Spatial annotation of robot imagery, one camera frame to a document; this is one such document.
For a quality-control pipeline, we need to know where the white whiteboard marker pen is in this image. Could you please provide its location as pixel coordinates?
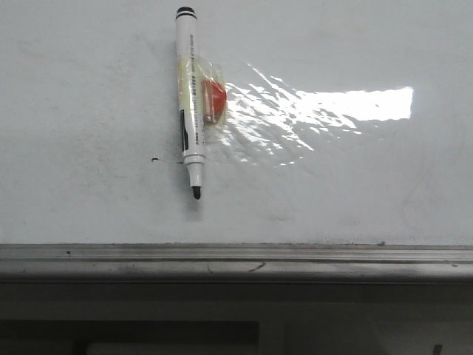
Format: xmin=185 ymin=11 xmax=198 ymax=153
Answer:
xmin=175 ymin=7 xmax=205 ymax=200

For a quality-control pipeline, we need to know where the red round magnet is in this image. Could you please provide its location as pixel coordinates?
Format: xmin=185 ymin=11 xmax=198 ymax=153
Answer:
xmin=202 ymin=79 xmax=227 ymax=124

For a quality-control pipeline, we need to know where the white whiteboard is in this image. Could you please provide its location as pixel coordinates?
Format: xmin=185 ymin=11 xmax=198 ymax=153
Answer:
xmin=1 ymin=1 xmax=472 ymax=246

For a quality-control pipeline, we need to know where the grey aluminium whiteboard tray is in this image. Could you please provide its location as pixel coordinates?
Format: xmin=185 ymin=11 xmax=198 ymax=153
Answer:
xmin=1 ymin=243 xmax=472 ymax=284

